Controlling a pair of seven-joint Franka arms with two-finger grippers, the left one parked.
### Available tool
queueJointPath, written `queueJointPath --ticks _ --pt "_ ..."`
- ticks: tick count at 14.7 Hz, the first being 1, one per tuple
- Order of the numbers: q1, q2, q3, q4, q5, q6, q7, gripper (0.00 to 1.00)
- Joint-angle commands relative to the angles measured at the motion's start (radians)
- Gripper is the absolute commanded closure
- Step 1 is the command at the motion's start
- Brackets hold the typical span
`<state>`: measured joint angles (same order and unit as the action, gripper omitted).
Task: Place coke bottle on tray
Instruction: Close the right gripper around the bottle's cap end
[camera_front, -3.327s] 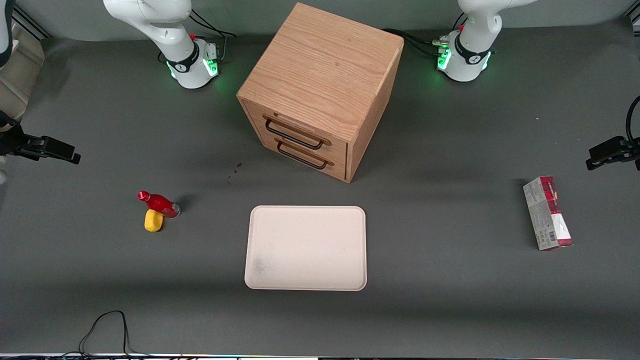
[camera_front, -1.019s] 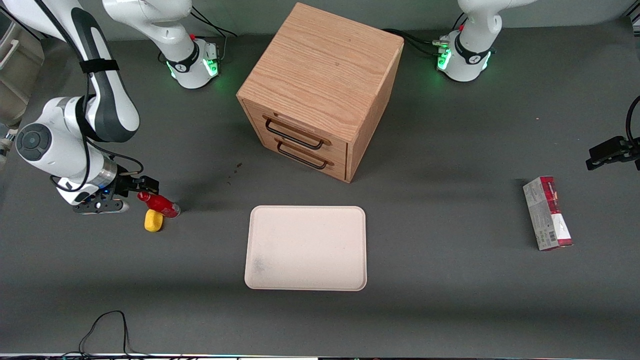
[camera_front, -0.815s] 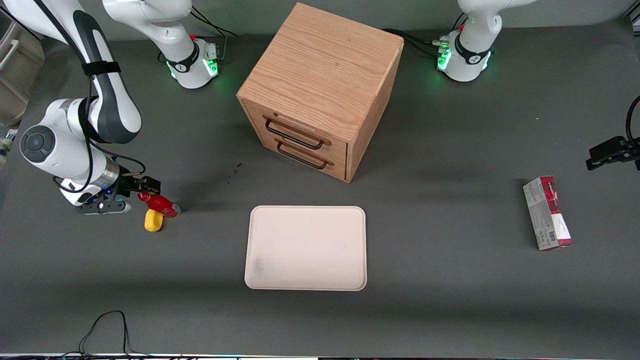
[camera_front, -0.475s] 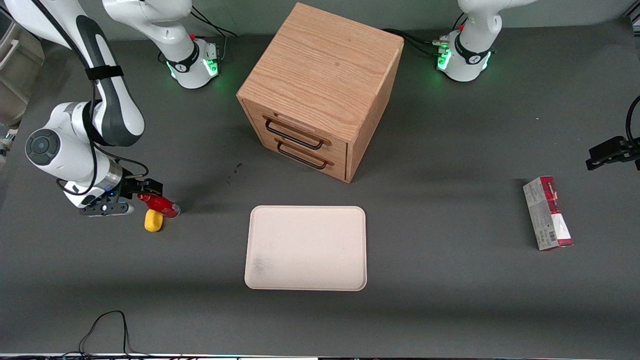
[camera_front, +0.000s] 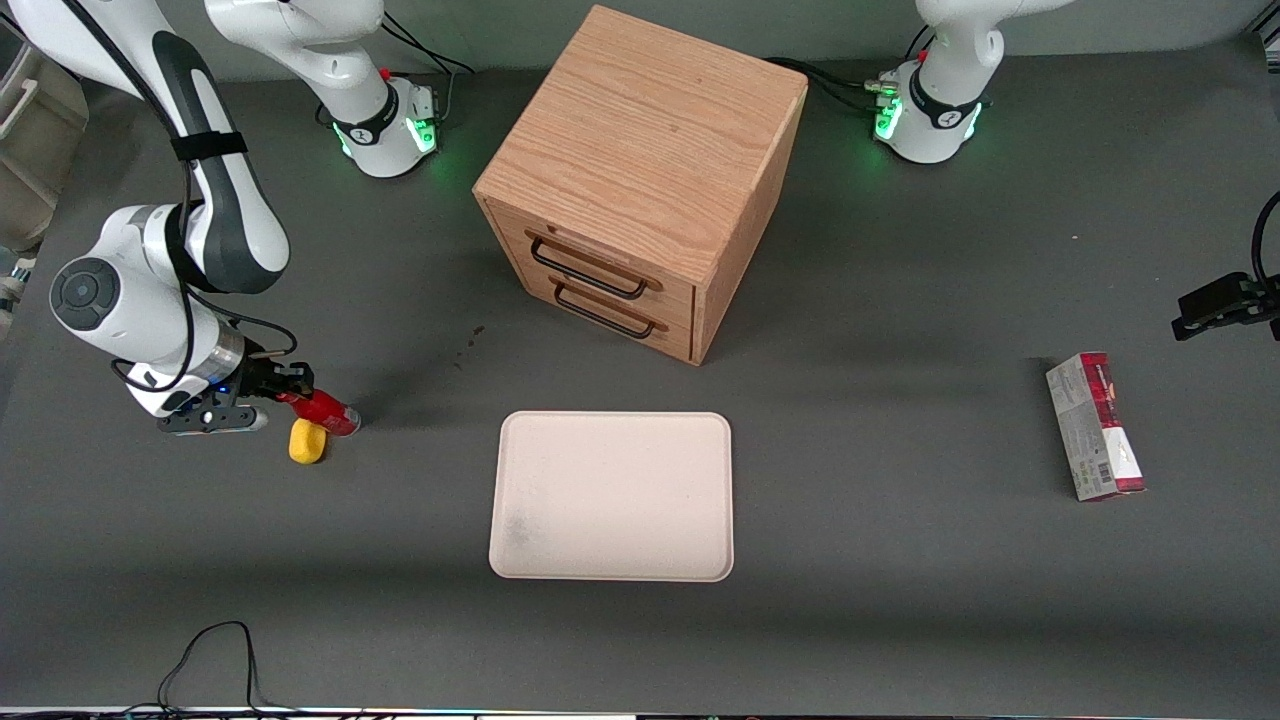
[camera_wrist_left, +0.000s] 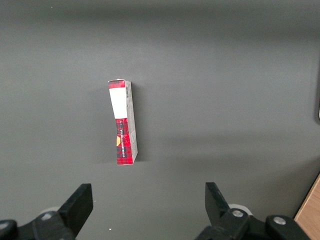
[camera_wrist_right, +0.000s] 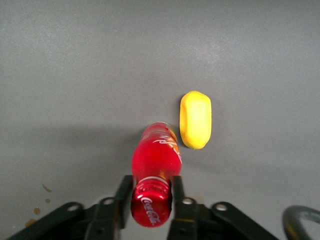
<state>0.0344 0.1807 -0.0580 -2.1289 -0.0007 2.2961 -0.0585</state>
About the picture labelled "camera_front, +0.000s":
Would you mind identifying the beige plastic tray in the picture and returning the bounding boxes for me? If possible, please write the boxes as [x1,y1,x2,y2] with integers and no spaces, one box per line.
[488,410,735,583]

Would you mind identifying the red plaid cardboard box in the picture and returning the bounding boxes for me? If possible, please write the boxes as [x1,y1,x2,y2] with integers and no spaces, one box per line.
[1045,351,1147,502]

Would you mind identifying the black cable on table edge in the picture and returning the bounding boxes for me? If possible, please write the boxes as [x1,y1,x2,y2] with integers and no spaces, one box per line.
[125,620,291,717]

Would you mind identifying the beige plastic bin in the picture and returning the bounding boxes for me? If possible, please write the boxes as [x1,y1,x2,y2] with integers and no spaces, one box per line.
[0,45,91,251]

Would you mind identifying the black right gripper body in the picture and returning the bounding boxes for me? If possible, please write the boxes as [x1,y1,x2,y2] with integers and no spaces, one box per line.
[225,358,281,403]

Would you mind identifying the yellow lemon toy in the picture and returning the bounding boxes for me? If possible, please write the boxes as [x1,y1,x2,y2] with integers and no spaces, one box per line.
[289,417,328,466]

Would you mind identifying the black left arm base cables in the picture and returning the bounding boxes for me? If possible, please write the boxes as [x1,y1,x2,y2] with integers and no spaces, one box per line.
[765,55,901,113]

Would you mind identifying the black velcro strap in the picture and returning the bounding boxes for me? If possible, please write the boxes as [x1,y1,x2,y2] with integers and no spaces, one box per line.
[170,130,249,162]

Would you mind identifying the small red coke bottle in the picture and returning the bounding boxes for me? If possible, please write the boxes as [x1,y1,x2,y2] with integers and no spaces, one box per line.
[278,390,361,438]

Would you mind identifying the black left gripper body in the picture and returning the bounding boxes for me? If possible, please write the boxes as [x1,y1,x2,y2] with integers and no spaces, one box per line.
[1245,275,1280,341]

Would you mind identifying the wooden drawer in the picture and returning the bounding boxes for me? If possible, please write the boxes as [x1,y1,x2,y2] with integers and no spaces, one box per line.
[503,250,698,363]
[488,203,698,319]

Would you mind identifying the wooden two-drawer cabinet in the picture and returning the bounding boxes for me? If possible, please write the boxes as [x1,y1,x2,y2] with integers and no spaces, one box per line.
[472,5,809,367]

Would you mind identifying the black arm base cables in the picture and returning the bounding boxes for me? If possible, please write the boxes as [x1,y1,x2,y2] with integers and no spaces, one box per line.
[378,18,477,126]
[765,55,901,113]

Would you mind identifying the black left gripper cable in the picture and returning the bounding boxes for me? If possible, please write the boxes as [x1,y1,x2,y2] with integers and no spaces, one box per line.
[1252,190,1280,291]

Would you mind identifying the black right arm base cables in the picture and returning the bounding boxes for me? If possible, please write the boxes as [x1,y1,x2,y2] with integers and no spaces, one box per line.
[378,18,477,126]

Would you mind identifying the black metal drawer handle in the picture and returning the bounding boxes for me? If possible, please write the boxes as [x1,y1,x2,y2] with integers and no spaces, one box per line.
[527,232,649,301]
[550,283,658,341]

